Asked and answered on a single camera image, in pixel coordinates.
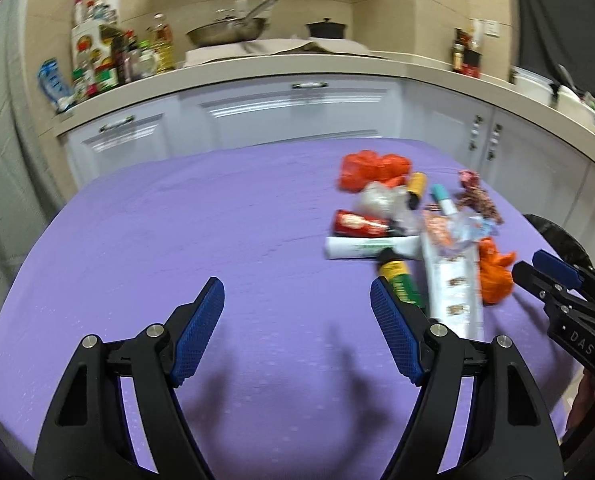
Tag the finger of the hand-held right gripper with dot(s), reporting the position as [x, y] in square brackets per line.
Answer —
[532, 280]
[557, 266]

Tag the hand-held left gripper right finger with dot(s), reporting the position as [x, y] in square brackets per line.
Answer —
[395, 330]

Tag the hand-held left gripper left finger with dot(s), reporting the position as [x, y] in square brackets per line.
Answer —
[200, 330]

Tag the black round bin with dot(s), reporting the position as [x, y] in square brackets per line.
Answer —
[562, 240]

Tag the orange plastic bag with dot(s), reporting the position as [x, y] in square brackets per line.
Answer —
[495, 275]

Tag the green and yellow bottle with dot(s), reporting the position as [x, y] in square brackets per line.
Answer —
[402, 280]

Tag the long white printed packet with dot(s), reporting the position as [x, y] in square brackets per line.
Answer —
[452, 295]

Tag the clear blue wrapper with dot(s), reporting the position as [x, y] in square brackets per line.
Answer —
[470, 227]

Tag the white tube with green print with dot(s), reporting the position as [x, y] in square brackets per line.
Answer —
[357, 247]

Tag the red patterned wrapper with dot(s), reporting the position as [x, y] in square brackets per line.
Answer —
[477, 200]

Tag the orange printed wrapper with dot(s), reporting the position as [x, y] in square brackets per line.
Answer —
[435, 225]

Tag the red snack can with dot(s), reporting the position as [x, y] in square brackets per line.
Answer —
[355, 222]

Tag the white tube with teal cap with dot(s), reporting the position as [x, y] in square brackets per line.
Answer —
[440, 195]

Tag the clear plastic wrap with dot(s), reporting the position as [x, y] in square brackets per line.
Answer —
[375, 200]

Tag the yellow bottle with black cap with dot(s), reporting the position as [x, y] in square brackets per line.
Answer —
[417, 185]

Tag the red plastic bag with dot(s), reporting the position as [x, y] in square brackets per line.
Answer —
[367, 170]

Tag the person's right hand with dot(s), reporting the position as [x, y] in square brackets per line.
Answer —
[585, 402]

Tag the purple tablecloth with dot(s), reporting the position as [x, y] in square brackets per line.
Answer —
[177, 235]

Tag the white plastic container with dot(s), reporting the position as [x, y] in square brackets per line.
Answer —
[530, 85]
[575, 105]

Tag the dark sauce bottle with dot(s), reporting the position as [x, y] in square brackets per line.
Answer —
[457, 52]

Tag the white kitchen cabinet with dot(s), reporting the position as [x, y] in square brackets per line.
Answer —
[297, 110]

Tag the dark cloth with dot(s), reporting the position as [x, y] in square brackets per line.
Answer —
[567, 20]

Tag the grey curtain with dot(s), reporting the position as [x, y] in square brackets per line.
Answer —
[7, 135]

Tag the beige stove cover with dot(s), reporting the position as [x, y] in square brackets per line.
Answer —
[257, 50]

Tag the row of condiment bottles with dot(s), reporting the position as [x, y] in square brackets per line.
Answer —
[102, 60]

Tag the cooking oil bottle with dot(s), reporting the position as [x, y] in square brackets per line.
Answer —
[162, 45]

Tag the blue snack packet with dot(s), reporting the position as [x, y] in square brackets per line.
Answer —
[52, 80]

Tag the steel wok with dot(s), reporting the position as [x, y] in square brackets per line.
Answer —
[227, 32]

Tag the black cooking pot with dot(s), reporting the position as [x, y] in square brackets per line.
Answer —
[326, 30]

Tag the white wall socket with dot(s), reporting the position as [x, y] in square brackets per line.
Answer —
[490, 28]

